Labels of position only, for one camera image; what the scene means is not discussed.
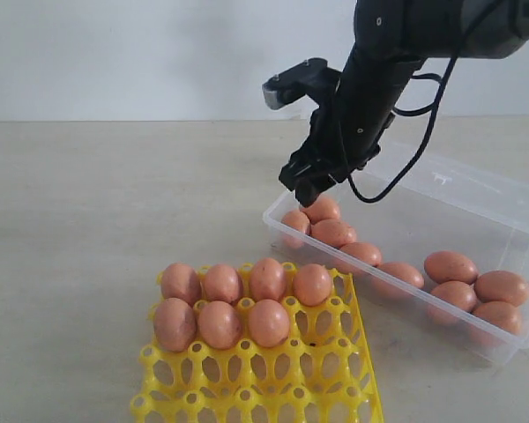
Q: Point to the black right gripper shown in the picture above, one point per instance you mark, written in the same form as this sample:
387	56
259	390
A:
332	150

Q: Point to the brown egg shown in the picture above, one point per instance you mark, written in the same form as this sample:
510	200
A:
312	284
267	280
268	323
501	314
222	282
333	232
503	286
366	252
322	209
402	271
444	266
219	325
458	294
298	221
174	325
181	281

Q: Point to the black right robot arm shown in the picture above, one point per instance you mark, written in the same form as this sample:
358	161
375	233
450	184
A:
392	40

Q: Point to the clear plastic container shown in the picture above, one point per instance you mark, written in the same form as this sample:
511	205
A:
441	204

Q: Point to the yellow plastic egg tray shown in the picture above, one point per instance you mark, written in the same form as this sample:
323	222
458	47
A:
321	373

